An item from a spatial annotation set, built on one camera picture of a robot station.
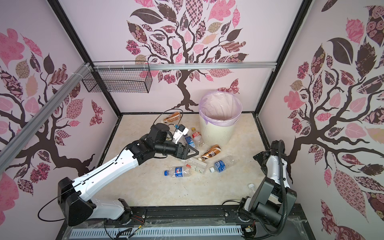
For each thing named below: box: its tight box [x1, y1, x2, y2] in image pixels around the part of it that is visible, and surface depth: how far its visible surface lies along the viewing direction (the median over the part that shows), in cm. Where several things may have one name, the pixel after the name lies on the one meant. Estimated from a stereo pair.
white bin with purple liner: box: [198, 90, 243, 147], surface depth 94 cm
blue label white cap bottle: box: [209, 155, 240, 173], surface depth 88 cm
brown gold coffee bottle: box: [198, 144, 222, 162], surface depth 94 cm
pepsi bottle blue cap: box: [164, 166, 191, 178], surface depth 87 cm
